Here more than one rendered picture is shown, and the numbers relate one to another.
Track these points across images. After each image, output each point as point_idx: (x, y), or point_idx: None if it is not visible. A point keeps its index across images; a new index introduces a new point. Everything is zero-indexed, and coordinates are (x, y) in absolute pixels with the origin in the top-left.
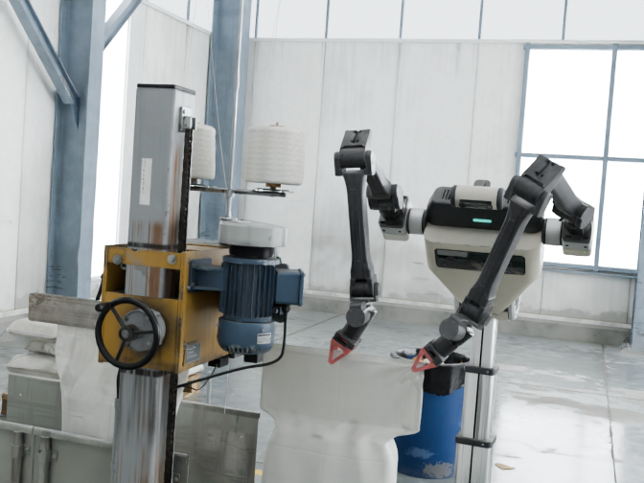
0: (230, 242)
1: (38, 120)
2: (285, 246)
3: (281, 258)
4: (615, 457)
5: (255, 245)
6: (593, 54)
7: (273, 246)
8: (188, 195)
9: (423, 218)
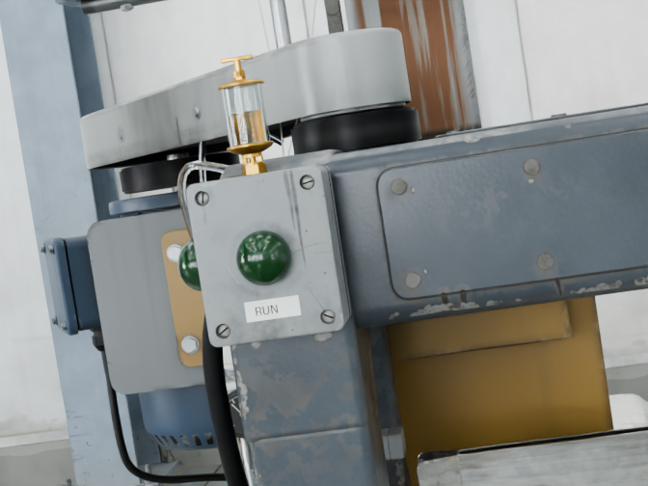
0: (217, 149)
1: None
2: (89, 170)
3: (179, 252)
4: None
5: (156, 161)
6: None
7: (115, 167)
8: (327, 21)
9: None
